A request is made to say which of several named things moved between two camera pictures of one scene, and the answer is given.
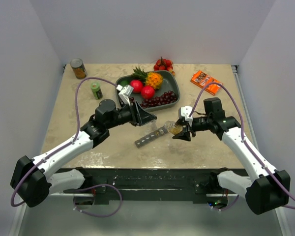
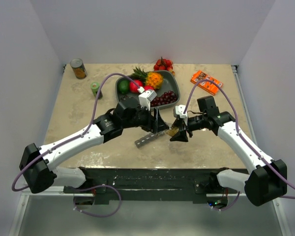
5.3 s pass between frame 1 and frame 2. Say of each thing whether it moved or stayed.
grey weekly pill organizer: stayed
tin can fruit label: stayed
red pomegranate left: stayed
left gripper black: moved
